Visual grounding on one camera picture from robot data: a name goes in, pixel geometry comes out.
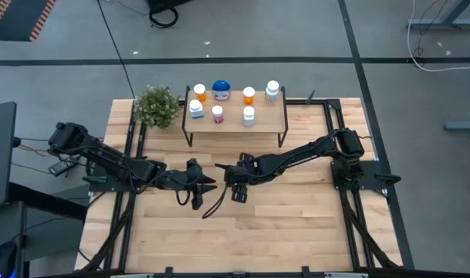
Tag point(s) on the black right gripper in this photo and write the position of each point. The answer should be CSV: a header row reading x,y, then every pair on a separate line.
x,y
242,173

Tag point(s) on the black aluminium table frame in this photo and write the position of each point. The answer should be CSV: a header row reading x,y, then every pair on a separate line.
x,y
296,102

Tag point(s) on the pink bottle white cap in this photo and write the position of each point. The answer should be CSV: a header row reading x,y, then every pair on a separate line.
x,y
217,110

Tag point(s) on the small green potted plant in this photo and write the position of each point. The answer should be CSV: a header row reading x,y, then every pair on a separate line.
x,y
157,106

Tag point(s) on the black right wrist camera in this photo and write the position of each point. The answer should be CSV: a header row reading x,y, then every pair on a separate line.
x,y
239,195

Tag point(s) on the white bottle blue label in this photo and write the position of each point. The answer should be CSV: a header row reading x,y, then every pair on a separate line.
x,y
195,105

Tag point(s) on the small white medicine bottle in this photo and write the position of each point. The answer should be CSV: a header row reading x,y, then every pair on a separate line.
x,y
249,112

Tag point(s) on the black desk top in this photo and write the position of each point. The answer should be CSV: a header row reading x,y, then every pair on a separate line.
x,y
1,154

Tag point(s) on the orange pill bottle white cap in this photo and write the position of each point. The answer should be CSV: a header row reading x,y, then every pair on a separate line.
x,y
200,89
249,92

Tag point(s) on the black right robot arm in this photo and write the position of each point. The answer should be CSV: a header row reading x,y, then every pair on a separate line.
x,y
296,158

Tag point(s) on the black power adapter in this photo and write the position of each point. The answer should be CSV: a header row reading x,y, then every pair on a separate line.
x,y
59,168

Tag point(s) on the large white labelled medicine bottle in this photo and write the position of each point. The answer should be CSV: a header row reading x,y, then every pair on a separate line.
x,y
272,85

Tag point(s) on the grey desk foot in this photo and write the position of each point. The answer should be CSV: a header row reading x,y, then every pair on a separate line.
x,y
464,126

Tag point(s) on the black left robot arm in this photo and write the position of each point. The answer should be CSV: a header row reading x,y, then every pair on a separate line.
x,y
115,162

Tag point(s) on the black equipment base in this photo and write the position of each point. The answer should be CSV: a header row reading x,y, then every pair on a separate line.
x,y
161,3

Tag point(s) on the wooden shelf black metal legs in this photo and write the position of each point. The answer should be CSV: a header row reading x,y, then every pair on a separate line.
x,y
265,119

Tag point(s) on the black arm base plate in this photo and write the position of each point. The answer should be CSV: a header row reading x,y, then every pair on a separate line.
x,y
97,188
377,186

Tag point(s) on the grey desk leg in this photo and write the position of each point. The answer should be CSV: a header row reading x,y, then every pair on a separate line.
x,y
443,24

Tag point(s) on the black computer mouse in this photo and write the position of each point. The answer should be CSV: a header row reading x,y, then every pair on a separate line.
x,y
3,258

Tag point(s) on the black orange striped mat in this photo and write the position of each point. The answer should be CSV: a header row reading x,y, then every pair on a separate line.
x,y
18,19

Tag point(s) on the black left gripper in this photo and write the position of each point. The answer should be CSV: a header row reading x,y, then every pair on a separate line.
x,y
184,181

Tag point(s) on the clear jar blue cap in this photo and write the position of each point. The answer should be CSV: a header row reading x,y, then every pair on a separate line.
x,y
220,85

